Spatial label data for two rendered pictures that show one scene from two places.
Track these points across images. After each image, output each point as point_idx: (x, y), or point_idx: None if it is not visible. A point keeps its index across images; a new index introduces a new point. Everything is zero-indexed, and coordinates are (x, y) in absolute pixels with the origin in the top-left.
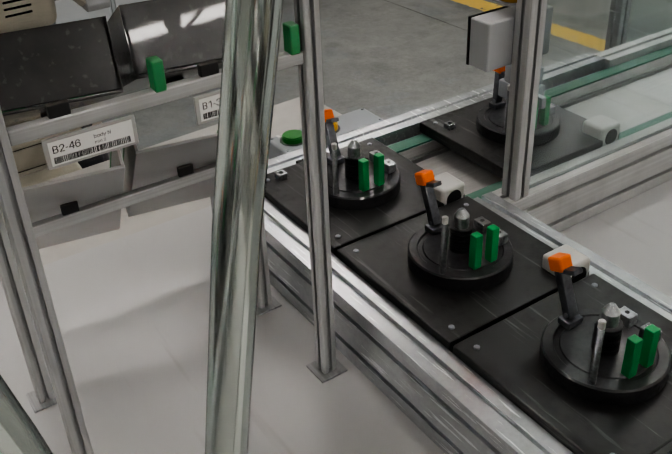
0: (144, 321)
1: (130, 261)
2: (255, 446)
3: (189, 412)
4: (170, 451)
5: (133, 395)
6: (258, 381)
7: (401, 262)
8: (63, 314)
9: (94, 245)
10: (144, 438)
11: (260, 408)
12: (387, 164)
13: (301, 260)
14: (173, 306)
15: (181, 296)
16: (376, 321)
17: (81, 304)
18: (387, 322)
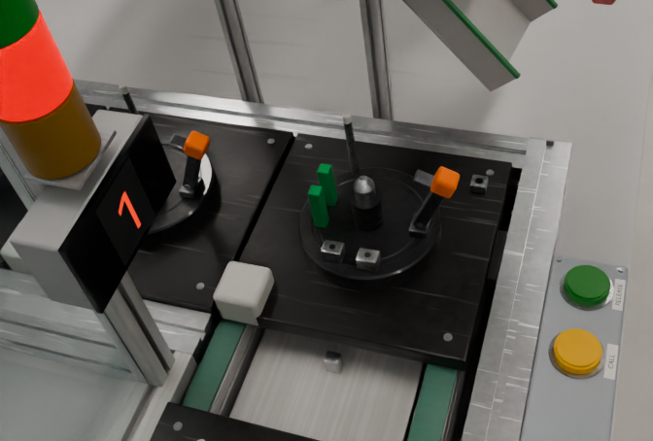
0: (467, 79)
1: (582, 114)
2: (258, 63)
3: (330, 51)
4: (312, 28)
5: (386, 36)
6: (307, 97)
7: (212, 155)
8: (543, 42)
9: (652, 106)
10: (339, 23)
11: (283, 84)
12: (328, 240)
13: (322, 112)
14: (464, 104)
15: (473, 116)
16: (191, 98)
17: (545, 56)
18: (182, 103)
